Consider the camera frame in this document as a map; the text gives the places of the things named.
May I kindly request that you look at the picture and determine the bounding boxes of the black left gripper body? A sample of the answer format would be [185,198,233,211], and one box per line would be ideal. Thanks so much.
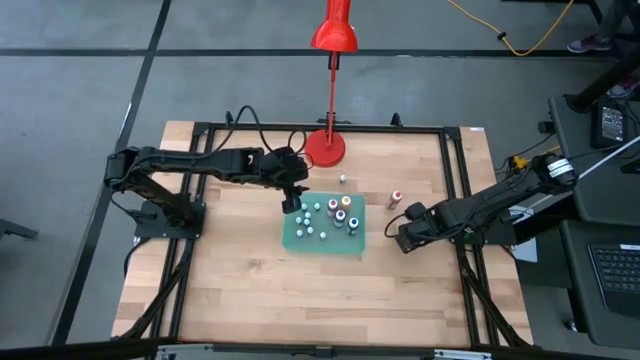
[269,167,310,197]

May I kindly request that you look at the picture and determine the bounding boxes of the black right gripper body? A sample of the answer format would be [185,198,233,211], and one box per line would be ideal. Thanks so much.
[393,219,437,255]

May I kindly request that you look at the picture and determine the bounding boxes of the translucent teal plastic bin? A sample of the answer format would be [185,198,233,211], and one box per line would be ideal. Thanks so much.
[281,192,367,255]

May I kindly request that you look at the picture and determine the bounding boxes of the white paper sheet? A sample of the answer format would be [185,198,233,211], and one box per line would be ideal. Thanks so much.
[509,238,540,265]

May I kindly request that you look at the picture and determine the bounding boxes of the red desk lamp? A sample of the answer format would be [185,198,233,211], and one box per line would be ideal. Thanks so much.
[303,0,360,169]

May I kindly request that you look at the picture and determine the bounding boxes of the black side desk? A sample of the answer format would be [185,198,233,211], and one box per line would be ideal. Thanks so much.
[548,92,640,351]

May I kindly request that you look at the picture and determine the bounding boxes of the black keyboard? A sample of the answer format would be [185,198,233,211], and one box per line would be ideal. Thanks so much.
[585,242,640,319]

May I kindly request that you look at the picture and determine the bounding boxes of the white rod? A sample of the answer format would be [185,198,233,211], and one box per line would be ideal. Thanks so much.
[574,133,640,181]

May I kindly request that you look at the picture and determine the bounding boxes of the black diagonal pole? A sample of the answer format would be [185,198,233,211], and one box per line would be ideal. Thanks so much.
[564,47,640,114]

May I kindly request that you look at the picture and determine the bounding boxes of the person's shoe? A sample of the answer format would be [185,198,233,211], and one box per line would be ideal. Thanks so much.
[606,73,640,100]
[566,33,614,54]

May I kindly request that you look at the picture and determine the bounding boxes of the black chair leg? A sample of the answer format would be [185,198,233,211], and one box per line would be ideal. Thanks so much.
[0,217,40,242]

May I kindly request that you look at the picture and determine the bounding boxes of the person's leg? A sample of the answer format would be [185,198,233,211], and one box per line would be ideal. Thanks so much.
[597,0,640,41]

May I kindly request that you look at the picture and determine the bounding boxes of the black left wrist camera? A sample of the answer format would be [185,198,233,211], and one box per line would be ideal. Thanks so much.
[272,146,304,169]

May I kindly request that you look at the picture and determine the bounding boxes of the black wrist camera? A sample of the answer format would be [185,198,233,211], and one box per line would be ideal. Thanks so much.
[272,146,304,169]
[404,201,428,222]

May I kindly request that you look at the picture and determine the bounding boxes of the black cable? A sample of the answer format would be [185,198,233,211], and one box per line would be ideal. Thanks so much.
[383,212,406,240]
[223,103,309,169]

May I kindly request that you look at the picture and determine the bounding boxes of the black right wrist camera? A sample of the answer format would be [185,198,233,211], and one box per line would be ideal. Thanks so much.
[404,201,428,222]

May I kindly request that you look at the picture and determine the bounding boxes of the black aluminium table frame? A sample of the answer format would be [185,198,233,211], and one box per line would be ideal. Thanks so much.
[117,119,532,351]

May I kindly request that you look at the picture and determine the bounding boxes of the yellow cable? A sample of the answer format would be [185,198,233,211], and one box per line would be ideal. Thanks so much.
[447,0,576,57]

